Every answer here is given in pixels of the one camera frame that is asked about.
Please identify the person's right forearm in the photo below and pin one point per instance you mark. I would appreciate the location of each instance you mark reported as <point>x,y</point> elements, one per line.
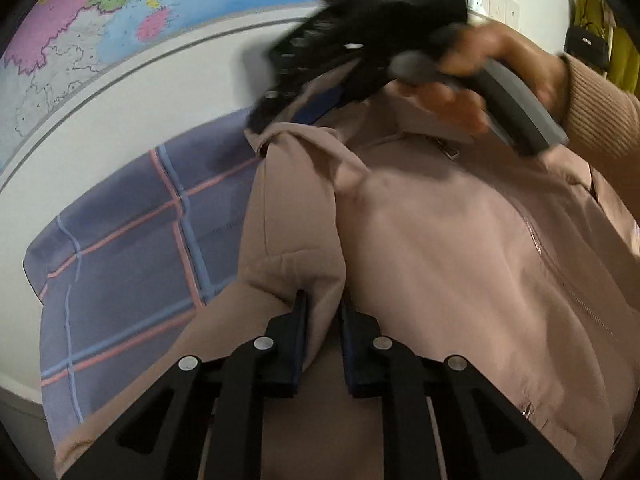
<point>600,105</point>

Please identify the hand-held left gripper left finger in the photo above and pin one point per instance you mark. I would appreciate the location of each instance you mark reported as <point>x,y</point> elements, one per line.
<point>299,330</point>

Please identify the purple plaid bed sheet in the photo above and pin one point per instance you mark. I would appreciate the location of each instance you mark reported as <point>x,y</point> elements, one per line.
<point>125,260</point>

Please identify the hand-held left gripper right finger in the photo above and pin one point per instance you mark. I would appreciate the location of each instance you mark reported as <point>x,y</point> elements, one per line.
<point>348,350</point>

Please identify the yellow-green hanging clothes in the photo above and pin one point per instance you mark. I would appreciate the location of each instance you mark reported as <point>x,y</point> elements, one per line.
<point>625,60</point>

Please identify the colourful wall map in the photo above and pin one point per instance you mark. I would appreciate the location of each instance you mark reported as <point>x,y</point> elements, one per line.
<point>100,10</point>

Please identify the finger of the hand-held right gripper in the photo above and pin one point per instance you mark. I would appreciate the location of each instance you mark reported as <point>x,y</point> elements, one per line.
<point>322,105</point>
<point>272,100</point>

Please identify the person's right hand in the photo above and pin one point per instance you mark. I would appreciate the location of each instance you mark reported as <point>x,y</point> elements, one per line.
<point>515,47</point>

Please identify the pink jacket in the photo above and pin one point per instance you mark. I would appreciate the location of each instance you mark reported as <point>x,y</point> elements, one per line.
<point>450,235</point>

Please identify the black handbag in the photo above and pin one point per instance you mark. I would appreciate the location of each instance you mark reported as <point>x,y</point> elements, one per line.
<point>585,45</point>

